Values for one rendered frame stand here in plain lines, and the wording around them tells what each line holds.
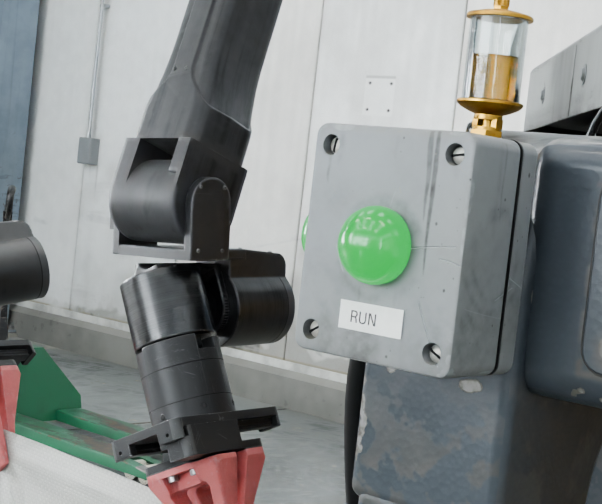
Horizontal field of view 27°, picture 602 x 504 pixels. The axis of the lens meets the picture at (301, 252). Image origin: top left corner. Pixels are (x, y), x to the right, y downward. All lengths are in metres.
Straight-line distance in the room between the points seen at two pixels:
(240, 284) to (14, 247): 0.30
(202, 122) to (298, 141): 6.59
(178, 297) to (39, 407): 5.39
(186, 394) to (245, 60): 0.23
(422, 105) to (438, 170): 6.44
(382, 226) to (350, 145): 0.04
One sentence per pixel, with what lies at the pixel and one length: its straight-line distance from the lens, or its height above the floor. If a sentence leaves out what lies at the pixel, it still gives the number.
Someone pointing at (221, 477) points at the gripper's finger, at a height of 1.11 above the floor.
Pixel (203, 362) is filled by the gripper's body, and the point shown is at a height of 1.18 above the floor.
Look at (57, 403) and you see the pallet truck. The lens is 6.29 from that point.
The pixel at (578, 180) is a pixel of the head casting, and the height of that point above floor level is 1.32.
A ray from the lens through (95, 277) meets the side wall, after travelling 8.65.
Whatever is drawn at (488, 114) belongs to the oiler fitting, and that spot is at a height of 1.34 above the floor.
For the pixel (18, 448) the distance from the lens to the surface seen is 1.02.
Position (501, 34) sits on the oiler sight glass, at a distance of 0.54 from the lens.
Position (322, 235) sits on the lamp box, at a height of 1.29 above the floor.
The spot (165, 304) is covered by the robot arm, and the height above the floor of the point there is 1.22.
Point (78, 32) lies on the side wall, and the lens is 9.00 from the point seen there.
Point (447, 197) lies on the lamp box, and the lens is 0.46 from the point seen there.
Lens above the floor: 1.30
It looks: 3 degrees down
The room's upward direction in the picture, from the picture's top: 6 degrees clockwise
